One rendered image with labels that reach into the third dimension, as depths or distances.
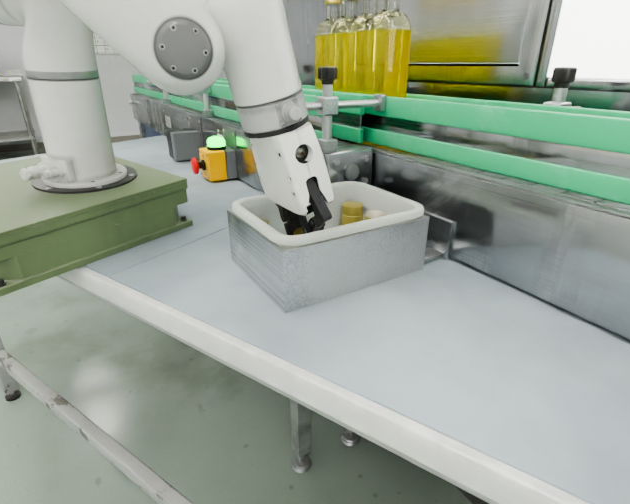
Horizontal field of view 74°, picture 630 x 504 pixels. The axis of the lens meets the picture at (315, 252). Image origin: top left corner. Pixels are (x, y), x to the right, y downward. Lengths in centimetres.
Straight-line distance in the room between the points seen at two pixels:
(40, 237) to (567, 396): 62
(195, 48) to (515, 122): 38
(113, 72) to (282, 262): 621
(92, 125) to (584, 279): 69
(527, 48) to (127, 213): 66
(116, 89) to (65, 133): 588
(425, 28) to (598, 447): 74
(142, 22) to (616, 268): 49
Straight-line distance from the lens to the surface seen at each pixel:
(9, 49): 655
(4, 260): 65
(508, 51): 80
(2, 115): 659
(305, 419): 115
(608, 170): 53
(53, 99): 73
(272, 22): 45
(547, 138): 55
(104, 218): 68
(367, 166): 73
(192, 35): 38
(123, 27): 38
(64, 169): 74
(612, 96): 75
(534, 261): 56
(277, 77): 45
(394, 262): 56
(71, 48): 72
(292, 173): 46
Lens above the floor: 101
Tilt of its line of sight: 24 degrees down
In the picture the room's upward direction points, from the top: straight up
